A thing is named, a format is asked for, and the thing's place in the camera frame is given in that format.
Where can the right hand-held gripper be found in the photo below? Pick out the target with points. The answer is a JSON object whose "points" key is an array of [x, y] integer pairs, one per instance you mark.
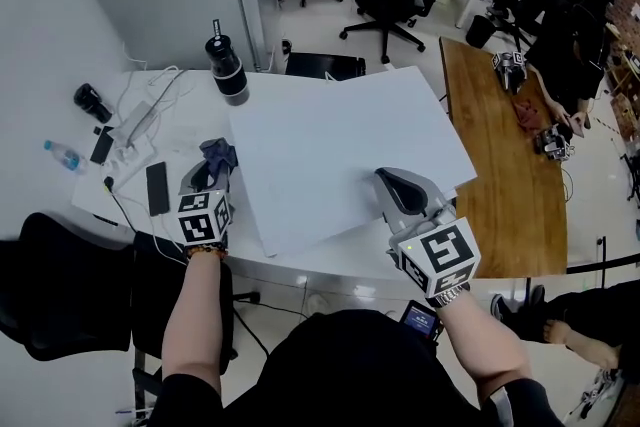
{"points": [[445, 255]]}

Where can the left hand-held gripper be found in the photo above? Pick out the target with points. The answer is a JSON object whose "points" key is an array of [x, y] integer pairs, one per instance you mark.
{"points": [[202, 220]]}

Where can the grey cloth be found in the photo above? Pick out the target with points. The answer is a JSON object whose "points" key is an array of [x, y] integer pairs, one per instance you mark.
{"points": [[220, 152]]}

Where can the large white board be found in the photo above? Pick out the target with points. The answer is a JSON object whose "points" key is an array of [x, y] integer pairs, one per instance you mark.
{"points": [[340, 140]]}

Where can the person's left forearm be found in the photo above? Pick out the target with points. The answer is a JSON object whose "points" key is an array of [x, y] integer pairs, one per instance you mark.
{"points": [[195, 315]]}

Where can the person's right forearm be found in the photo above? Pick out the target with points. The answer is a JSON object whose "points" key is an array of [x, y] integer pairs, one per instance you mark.
{"points": [[480, 345]]}

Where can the black smartphone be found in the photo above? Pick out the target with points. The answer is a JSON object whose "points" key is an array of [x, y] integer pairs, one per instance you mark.
{"points": [[157, 187]]}

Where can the brown wooden table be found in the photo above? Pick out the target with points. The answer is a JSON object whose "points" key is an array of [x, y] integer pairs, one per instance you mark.
{"points": [[505, 195]]}

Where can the black white-banded bottle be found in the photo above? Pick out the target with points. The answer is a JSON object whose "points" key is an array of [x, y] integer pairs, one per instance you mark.
{"points": [[229, 75]]}

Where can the silver wristwatch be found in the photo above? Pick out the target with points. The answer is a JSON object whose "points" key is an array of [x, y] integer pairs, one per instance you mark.
{"points": [[447, 297]]}

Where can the small black phone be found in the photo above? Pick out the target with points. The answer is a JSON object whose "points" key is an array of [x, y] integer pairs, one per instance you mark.
{"points": [[102, 145]]}

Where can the black screen device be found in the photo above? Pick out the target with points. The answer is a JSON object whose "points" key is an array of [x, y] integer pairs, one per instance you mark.
{"points": [[420, 320]]}

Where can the small black flask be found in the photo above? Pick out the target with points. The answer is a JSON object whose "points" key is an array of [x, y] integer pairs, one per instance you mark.
{"points": [[92, 102]]}

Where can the white shoe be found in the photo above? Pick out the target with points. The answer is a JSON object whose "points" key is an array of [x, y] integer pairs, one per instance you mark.
{"points": [[318, 305]]}

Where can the clear water bottle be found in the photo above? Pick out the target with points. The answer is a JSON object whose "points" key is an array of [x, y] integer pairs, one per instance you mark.
{"points": [[65, 157]]}

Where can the red cloth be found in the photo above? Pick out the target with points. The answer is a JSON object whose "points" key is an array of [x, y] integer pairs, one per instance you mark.
{"points": [[527, 114]]}

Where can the black flat case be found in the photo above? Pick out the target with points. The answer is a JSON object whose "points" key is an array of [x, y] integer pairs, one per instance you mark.
{"points": [[325, 65]]}

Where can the black mesh office chair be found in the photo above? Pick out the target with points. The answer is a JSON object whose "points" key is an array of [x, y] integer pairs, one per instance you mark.
{"points": [[65, 290]]}

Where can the black waste bin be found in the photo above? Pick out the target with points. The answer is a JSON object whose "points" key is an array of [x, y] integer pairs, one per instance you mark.
{"points": [[480, 31]]}

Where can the person's black clothing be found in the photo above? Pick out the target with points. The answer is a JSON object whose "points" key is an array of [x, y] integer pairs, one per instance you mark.
{"points": [[350, 375]]}

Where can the black metal stand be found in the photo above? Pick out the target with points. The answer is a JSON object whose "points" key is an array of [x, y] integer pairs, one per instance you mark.
{"points": [[602, 260]]}

